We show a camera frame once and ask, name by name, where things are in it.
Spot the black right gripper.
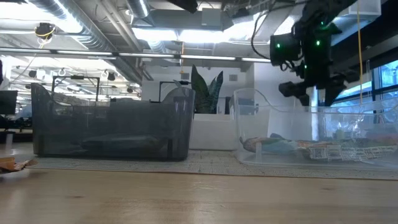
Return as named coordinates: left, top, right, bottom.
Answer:
left=278, top=60, right=358, bottom=107

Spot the granola bar with QR code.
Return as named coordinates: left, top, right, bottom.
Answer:
left=306, top=143, right=398, bottom=163

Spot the granola bar blue orange wrapper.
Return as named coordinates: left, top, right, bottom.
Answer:
left=238, top=133, right=308, bottom=154

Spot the grey ceiling box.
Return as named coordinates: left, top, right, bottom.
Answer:
left=201, top=7, right=223, bottom=27

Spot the clear plastic bin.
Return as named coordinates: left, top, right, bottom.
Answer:
left=230, top=88, right=398, bottom=170

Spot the ceiling light strip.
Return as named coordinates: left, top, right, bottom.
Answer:
left=118, top=52, right=272, bottom=64
left=0, top=46, right=118, bottom=60

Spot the green snake plant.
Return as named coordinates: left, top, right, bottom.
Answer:
left=190, top=64, right=224, bottom=114

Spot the grey woven placemat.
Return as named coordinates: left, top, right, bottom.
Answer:
left=29, top=149, right=398, bottom=181

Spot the smoky grey plastic bin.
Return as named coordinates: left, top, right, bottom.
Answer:
left=30, top=82, right=197, bottom=162

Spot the black computer monitor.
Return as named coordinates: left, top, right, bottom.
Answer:
left=0, top=89, right=19, bottom=116

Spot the yellow hanging cable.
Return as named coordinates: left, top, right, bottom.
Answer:
left=356, top=6, right=364, bottom=105

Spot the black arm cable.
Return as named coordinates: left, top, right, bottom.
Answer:
left=250, top=11, right=272, bottom=60

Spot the silver ventilation duct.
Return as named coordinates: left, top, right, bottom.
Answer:
left=27, top=0, right=144, bottom=85

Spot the yellow ceiling cable reel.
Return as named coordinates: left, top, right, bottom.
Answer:
left=33, top=21, right=57, bottom=41

